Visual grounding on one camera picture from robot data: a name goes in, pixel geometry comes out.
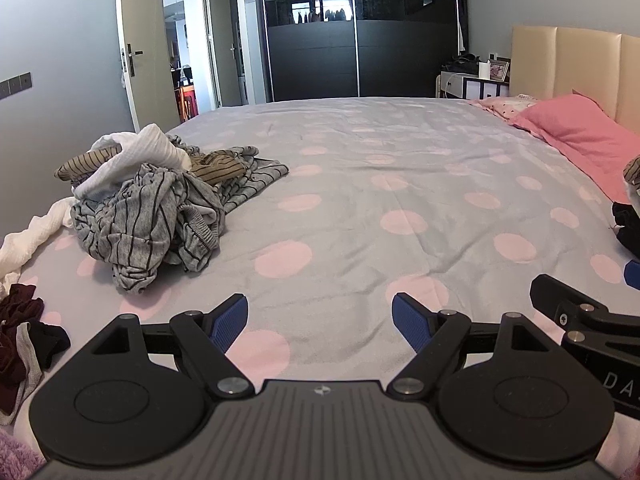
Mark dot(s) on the black bag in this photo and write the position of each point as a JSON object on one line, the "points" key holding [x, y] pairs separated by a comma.
{"points": [[462, 63]]}

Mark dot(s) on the maroon cloth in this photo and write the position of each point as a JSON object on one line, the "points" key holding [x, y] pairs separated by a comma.
{"points": [[15, 355]]}

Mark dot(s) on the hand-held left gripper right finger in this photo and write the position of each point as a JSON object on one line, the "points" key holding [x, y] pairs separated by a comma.
{"points": [[410, 321]]}

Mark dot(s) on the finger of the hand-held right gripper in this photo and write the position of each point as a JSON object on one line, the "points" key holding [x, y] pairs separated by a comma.
{"points": [[633, 275], [550, 295]]}

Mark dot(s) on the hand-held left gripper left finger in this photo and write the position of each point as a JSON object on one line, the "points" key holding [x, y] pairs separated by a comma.
{"points": [[231, 321]]}

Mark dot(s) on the brown striped garment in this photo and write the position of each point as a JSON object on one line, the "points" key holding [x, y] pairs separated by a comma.
{"points": [[220, 167]]}

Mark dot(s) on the orange hallway object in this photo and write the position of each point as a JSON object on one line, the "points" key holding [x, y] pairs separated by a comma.
{"points": [[187, 102]]}

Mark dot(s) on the folded black clothes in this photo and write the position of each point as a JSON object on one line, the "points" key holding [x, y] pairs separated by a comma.
{"points": [[627, 230]]}

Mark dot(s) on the black sliding-door wardrobe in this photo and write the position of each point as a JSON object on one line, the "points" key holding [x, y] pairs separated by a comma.
{"points": [[310, 60]]}

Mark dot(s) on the white hallway door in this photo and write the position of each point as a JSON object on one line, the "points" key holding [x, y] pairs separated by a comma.
{"points": [[225, 50]]}

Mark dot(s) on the grey wall switch panel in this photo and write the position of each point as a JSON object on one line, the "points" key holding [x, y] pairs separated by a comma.
{"points": [[15, 85]]}

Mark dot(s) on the grey black-striped garment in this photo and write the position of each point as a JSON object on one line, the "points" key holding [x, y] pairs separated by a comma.
{"points": [[135, 215]]}

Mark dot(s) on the grey knit cloth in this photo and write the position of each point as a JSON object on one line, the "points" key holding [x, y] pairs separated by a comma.
{"points": [[30, 375]]}

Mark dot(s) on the white nightstand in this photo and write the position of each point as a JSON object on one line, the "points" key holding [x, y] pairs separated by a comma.
{"points": [[470, 88]]}

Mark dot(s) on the lilac fluffy blanket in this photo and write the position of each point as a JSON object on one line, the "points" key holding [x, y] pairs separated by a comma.
{"points": [[15, 455]]}

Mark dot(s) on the folded white garment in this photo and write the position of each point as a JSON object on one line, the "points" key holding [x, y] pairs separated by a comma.
{"points": [[634, 191]]}

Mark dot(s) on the grey pink-dotted duvet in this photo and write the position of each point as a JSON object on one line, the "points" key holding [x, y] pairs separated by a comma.
{"points": [[375, 170]]}

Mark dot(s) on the black cloth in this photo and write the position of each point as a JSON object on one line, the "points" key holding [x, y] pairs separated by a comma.
{"points": [[52, 342]]}

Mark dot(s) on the cream room door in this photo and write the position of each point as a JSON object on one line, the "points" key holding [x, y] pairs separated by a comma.
{"points": [[147, 25]]}

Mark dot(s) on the white ribbed garment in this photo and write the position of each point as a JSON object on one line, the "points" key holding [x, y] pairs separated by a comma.
{"points": [[145, 147]]}

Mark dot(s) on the white crinkled cloth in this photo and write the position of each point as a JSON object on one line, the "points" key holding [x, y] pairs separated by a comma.
{"points": [[30, 240]]}

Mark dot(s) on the photo frame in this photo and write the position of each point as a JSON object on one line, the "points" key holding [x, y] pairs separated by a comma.
{"points": [[498, 70]]}

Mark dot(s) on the tan dark-striped garment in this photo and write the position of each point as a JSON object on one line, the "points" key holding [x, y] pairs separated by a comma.
{"points": [[87, 162]]}

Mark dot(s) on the beige padded headboard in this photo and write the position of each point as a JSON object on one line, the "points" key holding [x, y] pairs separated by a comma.
{"points": [[575, 60]]}

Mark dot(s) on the light pink printed pillow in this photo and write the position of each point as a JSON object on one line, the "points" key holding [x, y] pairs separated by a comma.
{"points": [[505, 105]]}

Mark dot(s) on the white box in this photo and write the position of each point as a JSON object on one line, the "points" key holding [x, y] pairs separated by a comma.
{"points": [[483, 70]]}

